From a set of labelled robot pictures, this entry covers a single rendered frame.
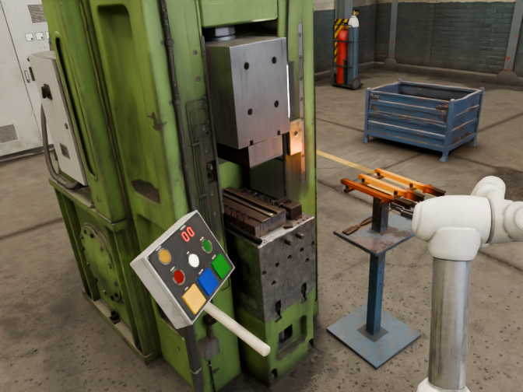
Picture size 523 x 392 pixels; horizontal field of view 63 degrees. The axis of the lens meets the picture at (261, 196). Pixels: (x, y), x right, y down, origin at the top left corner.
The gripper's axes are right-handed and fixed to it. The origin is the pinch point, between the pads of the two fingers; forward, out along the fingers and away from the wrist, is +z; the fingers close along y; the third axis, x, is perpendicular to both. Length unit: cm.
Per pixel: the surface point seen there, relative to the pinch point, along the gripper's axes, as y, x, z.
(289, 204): -34, -3, 40
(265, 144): -50, 34, 35
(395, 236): 12.2, -26.6, 10.7
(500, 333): 70, -101, -27
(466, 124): 331, -68, 158
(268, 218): -51, -2, 34
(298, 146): -19, 21, 51
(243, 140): -62, 39, 33
